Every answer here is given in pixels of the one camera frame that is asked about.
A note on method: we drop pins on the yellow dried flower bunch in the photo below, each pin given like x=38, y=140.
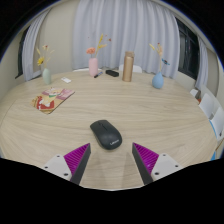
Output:
x=41, y=60

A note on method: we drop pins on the white chair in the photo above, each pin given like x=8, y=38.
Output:
x=81, y=69
x=137, y=68
x=218, y=123
x=206, y=105

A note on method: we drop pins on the small black box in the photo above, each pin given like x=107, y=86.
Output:
x=112, y=73

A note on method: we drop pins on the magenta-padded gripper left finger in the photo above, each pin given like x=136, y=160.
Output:
x=78, y=156

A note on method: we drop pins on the bronze drink bottle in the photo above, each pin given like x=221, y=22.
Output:
x=128, y=67

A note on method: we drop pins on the dried flowers with blue bloom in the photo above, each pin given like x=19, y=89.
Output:
x=160, y=51

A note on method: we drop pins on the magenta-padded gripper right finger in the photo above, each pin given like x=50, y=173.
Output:
x=146, y=157

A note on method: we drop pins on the pink vase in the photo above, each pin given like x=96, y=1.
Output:
x=93, y=67

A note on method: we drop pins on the dark marker pen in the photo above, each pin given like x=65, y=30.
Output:
x=98, y=74

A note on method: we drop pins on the white remote control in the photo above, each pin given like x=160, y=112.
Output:
x=66, y=80

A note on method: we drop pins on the wide white curtain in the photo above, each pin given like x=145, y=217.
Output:
x=126, y=30

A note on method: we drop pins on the dark window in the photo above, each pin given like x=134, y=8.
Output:
x=188, y=50
x=20, y=56

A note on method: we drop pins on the black computer mouse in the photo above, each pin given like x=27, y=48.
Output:
x=106, y=134

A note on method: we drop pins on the pale green vase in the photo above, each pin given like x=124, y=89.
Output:
x=47, y=76

